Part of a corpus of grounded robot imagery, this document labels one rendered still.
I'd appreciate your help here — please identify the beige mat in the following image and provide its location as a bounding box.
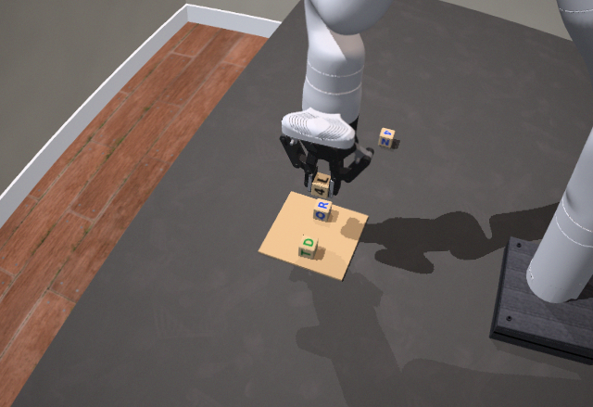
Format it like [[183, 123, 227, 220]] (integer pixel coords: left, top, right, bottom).
[[259, 191, 368, 281]]

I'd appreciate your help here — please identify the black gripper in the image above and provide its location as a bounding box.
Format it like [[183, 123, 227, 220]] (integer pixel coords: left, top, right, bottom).
[[280, 116, 374, 198]]

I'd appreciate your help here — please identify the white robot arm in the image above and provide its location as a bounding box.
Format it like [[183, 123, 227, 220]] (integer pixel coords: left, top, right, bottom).
[[282, 0, 593, 303]]

